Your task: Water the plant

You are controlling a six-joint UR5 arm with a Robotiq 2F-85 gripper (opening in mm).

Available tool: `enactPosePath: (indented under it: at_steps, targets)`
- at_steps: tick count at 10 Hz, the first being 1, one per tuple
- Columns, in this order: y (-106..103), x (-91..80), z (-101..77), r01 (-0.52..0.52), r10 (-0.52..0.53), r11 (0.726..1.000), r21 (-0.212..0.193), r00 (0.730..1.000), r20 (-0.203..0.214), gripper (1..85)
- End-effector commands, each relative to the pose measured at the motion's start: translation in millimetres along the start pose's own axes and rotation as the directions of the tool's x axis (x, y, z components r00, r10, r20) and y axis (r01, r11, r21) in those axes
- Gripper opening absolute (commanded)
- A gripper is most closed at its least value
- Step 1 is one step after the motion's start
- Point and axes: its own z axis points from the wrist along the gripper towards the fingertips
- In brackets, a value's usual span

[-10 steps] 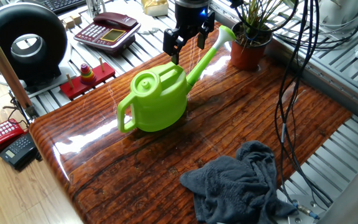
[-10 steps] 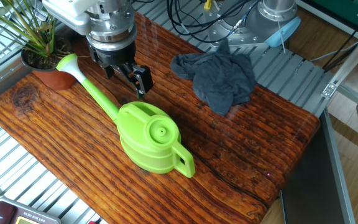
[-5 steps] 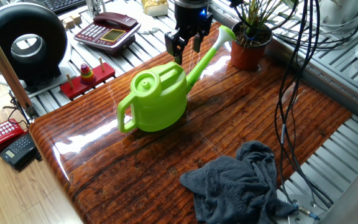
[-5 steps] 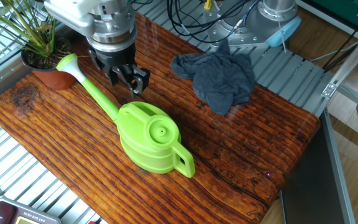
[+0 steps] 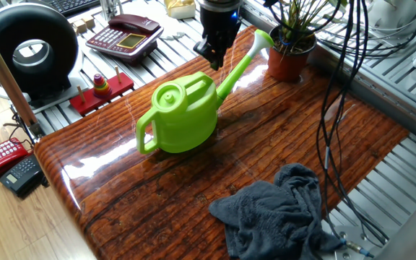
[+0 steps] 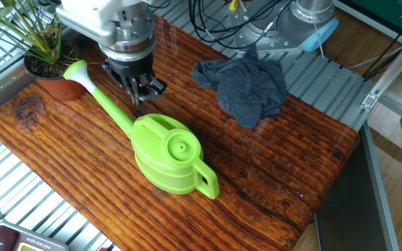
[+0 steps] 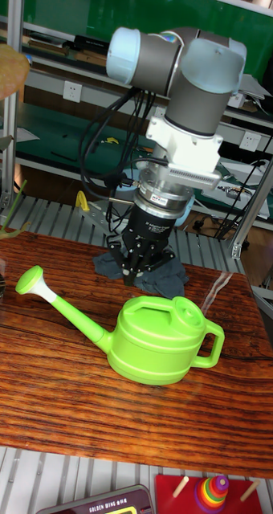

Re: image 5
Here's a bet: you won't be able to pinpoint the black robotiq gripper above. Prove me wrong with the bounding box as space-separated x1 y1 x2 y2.
193 2 243 72

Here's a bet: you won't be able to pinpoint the green plastic watering can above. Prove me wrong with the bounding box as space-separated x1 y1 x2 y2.
135 28 276 155

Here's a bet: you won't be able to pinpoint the potted plant in terracotta pot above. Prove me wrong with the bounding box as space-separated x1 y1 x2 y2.
265 0 341 82

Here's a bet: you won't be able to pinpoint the yellow and white box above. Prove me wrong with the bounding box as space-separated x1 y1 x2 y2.
164 0 197 20

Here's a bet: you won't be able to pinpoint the red tin box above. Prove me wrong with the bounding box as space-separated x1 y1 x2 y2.
85 14 165 65

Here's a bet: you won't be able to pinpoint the rainbow stacking rings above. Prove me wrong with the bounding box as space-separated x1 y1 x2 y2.
92 74 113 100

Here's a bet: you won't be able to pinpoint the small wooden block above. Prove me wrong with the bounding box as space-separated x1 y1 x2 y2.
71 18 88 35
81 14 97 30

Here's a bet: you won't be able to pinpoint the red peg board with pegs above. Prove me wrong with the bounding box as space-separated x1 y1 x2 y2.
69 66 135 117

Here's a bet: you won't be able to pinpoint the black computer keyboard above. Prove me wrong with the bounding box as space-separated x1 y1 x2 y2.
36 0 101 17

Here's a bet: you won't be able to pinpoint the dark grey crumpled towel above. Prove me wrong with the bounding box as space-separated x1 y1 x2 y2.
208 162 345 260

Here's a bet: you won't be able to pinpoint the white round appliance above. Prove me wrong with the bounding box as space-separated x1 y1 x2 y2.
366 0 416 36

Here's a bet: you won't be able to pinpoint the black telephone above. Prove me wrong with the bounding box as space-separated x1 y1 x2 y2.
0 154 47 198

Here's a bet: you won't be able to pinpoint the red telephone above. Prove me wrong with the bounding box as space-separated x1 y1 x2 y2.
0 137 30 179

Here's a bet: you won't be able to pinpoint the black cable bundle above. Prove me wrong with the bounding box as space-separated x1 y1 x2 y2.
264 0 416 254

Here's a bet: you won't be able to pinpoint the tan frame post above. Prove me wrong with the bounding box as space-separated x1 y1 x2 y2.
0 16 46 139

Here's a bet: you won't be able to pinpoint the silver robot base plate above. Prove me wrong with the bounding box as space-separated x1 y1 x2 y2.
319 216 389 260

